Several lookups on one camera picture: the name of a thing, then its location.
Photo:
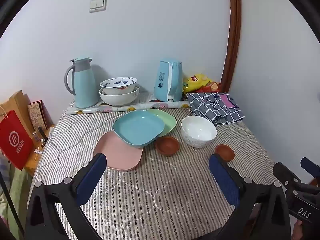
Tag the white light switch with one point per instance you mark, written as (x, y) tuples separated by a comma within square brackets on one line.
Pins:
[(97, 4)]

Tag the red paper bag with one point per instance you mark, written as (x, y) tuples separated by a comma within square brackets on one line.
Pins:
[(15, 142)]

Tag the green square plate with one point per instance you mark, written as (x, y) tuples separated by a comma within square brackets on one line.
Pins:
[(168, 123)]

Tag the wooden side table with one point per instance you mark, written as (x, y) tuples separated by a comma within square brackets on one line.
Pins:
[(32, 160)]

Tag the large white bowl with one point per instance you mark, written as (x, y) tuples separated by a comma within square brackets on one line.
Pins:
[(117, 100)]

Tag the yellow chip bag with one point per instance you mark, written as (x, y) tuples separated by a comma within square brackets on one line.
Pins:
[(197, 83)]

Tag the small brown bowl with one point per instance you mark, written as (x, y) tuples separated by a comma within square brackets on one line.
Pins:
[(167, 147), (225, 152)]

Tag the small dark bottle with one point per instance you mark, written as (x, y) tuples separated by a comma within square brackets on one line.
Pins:
[(42, 133)]

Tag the person's right hand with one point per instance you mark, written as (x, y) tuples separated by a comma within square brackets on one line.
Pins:
[(300, 231)]

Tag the striped quilt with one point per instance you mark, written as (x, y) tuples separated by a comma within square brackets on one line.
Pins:
[(162, 192)]

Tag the brown wooden door frame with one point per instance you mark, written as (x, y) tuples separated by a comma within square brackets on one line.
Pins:
[(233, 42)]

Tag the patterned book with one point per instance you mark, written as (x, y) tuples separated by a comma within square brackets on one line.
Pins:
[(36, 116)]

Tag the light blue thermos jug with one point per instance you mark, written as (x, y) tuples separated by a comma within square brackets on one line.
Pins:
[(85, 87)]

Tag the green cloth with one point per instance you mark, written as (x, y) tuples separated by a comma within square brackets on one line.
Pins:
[(18, 187)]

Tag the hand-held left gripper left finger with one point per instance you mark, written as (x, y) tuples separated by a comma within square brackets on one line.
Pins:
[(91, 177)]

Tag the blue fish print bowl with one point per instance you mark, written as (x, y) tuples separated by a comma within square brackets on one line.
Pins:
[(117, 89)]

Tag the blue checked cloth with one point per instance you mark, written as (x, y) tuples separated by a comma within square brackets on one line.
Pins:
[(207, 110)]

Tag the white patterned bowl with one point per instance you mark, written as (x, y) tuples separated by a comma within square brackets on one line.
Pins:
[(197, 132)]

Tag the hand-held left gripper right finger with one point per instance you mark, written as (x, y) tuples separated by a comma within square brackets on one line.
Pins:
[(222, 177)]

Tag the red snack bag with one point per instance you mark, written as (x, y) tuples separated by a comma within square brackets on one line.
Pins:
[(213, 87)]

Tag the pink square plate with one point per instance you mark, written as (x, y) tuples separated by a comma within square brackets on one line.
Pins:
[(117, 155)]

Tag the brown paper bag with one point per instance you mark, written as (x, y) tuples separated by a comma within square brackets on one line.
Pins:
[(17, 102)]

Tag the light blue electric kettle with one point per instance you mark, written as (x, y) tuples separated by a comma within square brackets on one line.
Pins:
[(162, 85)]

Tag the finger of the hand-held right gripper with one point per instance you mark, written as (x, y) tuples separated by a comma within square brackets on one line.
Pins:
[(285, 172), (310, 166)]

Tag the blue square plate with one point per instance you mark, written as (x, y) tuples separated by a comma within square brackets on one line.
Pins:
[(137, 130)]

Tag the rolled floral plastic sheet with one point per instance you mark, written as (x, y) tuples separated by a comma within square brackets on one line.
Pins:
[(112, 109)]

